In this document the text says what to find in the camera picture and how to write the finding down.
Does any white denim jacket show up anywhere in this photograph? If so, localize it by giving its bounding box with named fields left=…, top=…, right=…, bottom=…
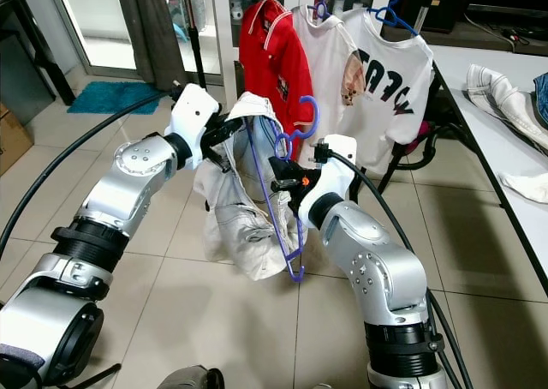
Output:
left=193, top=92, right=301, bottom=283

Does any blue denim jacket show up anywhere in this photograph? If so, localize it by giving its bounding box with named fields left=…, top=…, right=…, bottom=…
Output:
left=533, top=70, right=548, bottom=126

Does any blue plastic hanger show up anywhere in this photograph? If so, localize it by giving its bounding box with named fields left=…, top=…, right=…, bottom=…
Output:
left=366, top=0, right=420, bottom=37

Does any red polo shirt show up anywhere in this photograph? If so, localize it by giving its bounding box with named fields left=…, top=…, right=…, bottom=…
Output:
left=238, top=0, right=316, bottom=159

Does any teal floor mat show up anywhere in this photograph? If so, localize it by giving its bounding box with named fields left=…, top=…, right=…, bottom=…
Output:
left=67, top=81, right=159, bottom=116

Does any grey curtain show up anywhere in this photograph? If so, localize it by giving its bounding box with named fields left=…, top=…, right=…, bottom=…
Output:
left=116, top=0, right=188, bottom=93

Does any black office chair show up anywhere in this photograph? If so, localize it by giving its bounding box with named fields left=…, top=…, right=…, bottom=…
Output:
left=377, top=106, right=438, bottom=193

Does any white picture t-shirt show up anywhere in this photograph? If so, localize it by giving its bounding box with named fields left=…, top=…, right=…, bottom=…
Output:
left=291, top=3, right=367, bottom=163

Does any white black-lettered t-shirt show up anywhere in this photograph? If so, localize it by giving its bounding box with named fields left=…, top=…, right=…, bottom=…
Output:
left=338, top=8, right=436, bottom=176

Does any glass sliding door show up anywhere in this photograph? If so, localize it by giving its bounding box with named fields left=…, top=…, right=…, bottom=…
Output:
left=21, top=0, right=215, bottom=77

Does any cardboard box printed C/NO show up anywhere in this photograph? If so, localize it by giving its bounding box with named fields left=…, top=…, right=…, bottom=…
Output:
left=0, top=106, right=33, bottom=177

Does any grey metal cabinet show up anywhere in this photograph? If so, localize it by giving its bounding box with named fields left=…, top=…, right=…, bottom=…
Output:
left=0, top=29, right=52, bottom=124

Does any grey robot left foot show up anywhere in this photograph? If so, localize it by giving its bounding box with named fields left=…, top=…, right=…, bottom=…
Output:
left=158, top=365, right=219, bottom=389

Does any white denim garment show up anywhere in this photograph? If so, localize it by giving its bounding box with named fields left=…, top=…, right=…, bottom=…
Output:
left=465, top=63, right=548, bottom=150

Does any white cloth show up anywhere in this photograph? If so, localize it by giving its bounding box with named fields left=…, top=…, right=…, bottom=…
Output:
left=497, top=171, right=548, bottom=204

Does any black low sideboard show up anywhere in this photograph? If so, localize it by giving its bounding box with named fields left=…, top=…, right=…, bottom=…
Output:
left=415, top=0, right=548, bottom=47

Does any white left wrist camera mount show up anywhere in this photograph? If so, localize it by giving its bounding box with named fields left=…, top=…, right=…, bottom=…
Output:
left=167, top=83, right=221, bottom=169

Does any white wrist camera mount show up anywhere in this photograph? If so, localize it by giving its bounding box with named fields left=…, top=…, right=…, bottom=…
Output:
left=298, top=135, right=359, bottom=227
left=167, top=83, right=221, bottom=169

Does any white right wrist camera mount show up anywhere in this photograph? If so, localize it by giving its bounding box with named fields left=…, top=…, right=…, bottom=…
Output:
left=298, top=135, right=359, bottom=227

